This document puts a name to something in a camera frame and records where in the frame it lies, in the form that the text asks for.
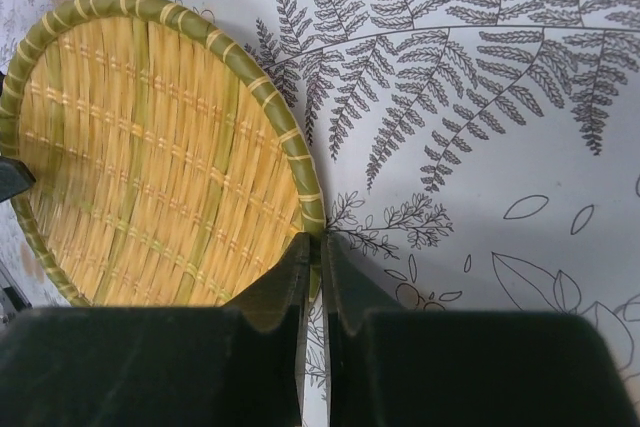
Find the woven bamboo tray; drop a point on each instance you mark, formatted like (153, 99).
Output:
(169, 168)

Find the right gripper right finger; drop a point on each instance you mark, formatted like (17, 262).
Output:
(390, 366)

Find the floral table mat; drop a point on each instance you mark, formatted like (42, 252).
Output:
(473, 155)

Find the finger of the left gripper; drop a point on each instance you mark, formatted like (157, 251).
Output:
(15, 178)

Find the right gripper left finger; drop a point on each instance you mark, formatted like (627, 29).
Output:
(241, 364)

